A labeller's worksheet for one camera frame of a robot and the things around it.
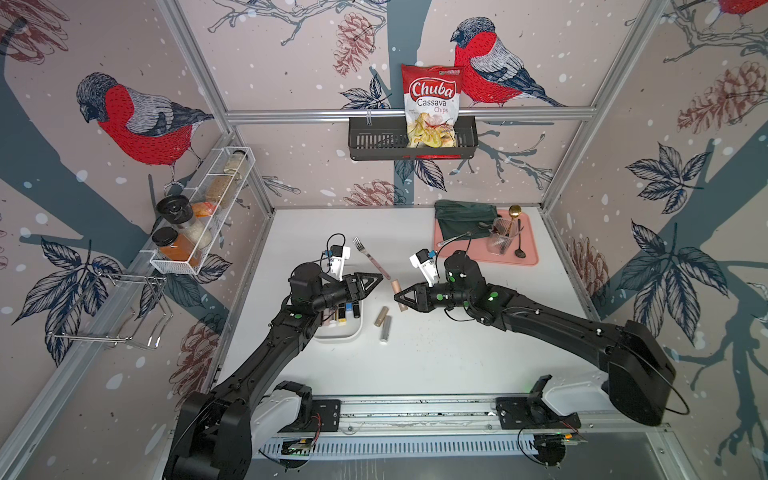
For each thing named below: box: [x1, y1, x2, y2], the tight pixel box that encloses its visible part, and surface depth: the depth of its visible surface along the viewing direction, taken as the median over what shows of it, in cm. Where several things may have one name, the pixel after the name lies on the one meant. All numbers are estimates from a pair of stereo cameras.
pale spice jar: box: [223, 150, 248, 180], surface depth 87 cm
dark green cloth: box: [434, 200, 498, 241], surface depth 120 cm
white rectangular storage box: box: [314, 299, 364, 341], surface depth 90 cm
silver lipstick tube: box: [380, 315, 393, 342], surface depth 89 cm
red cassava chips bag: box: [402, 64, 463, 148], surface depth 85 cm
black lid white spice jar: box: [156, 195, 212, 249], surface depth 65 cm
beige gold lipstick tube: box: [374, 306, 389, 327], surface depth 92 cm
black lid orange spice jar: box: [152, 226, 202, 268], surface depth 64 cm
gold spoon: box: [505, 204, 522, 237], surface depth 103 cm
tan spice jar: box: [206, 175, 234, 208], surface depth 79 cm
